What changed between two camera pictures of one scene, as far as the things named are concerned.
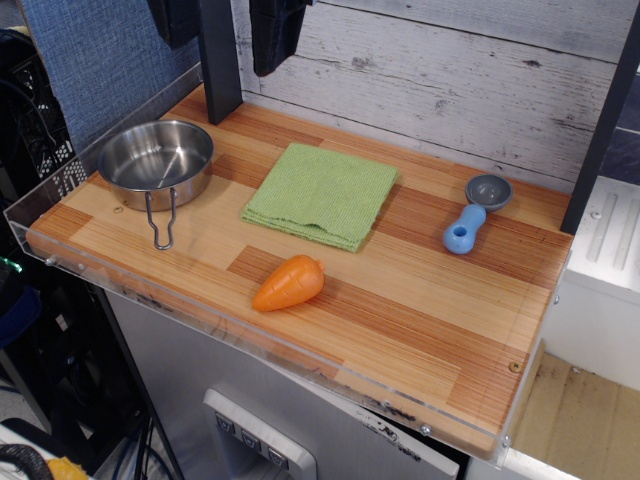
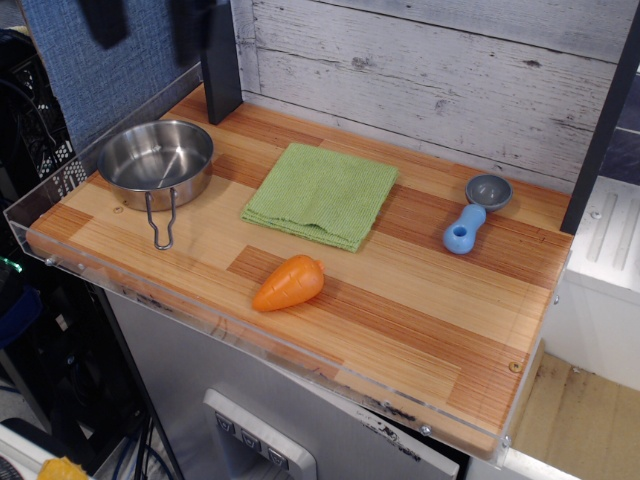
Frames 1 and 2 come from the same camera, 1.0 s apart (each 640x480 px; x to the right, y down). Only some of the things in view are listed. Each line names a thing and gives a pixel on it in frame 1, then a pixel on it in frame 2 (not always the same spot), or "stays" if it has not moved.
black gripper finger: [179, 21] → [107, 20]
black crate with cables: [38, 160] stays
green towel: [338, 193] stays
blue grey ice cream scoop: [485, 193] stays
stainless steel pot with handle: [156, 165] stays
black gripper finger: [276, 29] → [192, 23]
